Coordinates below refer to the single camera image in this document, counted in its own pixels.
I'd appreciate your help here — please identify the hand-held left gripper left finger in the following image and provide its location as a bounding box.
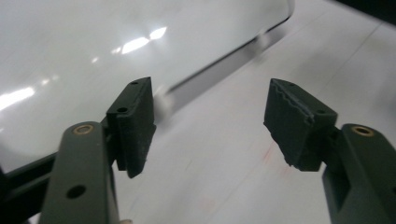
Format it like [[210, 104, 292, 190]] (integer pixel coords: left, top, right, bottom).
[[38, 77, 158, 224]]

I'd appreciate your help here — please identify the white whiteboard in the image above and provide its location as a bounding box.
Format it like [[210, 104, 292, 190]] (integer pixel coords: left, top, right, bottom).
[[0, 0, 295, 174]]

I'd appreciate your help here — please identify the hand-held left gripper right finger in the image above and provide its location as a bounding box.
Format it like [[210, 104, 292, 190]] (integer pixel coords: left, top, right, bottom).
[[263, 77, 396, 224]]

